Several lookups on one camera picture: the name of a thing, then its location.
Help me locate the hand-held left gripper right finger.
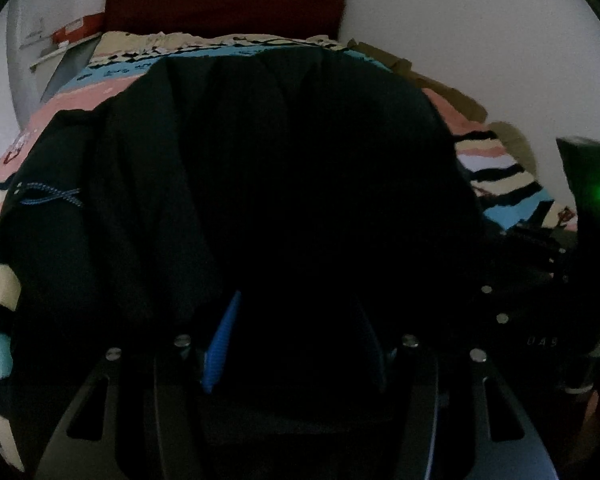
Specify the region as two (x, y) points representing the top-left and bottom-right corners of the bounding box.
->
(354, 304), (561, 480)

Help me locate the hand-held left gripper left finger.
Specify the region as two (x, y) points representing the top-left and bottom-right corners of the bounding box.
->
(32, 289), (244, 480)

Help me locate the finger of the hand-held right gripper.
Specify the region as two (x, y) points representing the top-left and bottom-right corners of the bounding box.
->
(497, 225), (578, 286)
(477, 280), (573, 333)

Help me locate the black hooded jacket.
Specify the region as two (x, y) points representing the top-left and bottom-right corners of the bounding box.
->
(0, 47), (571, 438)

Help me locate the cartoon cat printed blanket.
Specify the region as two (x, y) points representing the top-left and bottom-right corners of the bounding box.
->
(0, 30), (581, 473)

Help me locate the white bedside shelf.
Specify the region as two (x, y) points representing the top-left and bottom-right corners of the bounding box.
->
(28, 34), (102, 69)

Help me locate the dark red headboard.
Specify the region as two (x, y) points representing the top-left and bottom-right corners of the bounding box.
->
(103, 0), (347, 45)

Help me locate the orange cardboard box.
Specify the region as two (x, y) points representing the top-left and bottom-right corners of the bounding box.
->
(51, 14), (105, 45)

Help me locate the grey bed frame side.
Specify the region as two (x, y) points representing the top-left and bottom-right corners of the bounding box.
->
(41, 42), (102, 103)

